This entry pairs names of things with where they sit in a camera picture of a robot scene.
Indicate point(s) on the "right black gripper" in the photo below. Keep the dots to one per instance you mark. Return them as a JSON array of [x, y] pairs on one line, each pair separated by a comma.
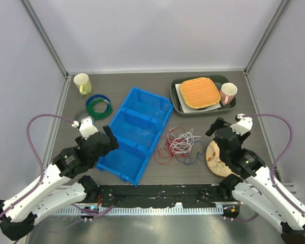
[[219, 121]]

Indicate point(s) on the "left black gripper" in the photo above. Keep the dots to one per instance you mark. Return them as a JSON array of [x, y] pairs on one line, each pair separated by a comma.
[[114, 144]]

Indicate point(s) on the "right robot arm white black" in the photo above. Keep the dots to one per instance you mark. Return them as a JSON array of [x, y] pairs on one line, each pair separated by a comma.
[[255, 184]]

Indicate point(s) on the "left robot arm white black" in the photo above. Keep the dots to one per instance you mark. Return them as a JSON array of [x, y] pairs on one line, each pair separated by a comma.
[[64, 182]]

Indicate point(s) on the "blue three-compartment plastic bin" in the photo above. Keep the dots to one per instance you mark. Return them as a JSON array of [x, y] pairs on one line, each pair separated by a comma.
[[138, 126]]

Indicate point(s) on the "pink mug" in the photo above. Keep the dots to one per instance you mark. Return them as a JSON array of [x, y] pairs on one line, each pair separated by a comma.
[[228, 92]]

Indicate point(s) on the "orange woven square plate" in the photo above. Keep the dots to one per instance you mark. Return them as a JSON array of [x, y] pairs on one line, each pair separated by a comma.
[[199, 93]]

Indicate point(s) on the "white square plate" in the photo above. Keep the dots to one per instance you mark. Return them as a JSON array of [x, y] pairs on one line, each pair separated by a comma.
[[186, 109]]

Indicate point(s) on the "round wooden decorated coaster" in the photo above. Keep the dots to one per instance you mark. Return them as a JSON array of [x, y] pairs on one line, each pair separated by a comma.
[[215, 165]]

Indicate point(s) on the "dark green plastic tray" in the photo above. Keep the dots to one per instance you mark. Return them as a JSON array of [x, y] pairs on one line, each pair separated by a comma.
[[176, 104]]

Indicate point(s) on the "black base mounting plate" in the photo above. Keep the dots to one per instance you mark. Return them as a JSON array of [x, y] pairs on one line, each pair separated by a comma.
[[160, 196]]

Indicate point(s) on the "yellow mug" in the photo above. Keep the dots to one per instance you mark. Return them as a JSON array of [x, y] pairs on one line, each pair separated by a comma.
[[83, 83]]

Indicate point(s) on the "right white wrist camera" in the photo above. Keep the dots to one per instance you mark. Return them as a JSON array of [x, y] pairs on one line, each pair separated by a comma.
[[243, 124]]

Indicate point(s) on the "grey slotted cable duct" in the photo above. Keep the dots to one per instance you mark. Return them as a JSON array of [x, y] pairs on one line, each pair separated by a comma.
[[174, 211]]

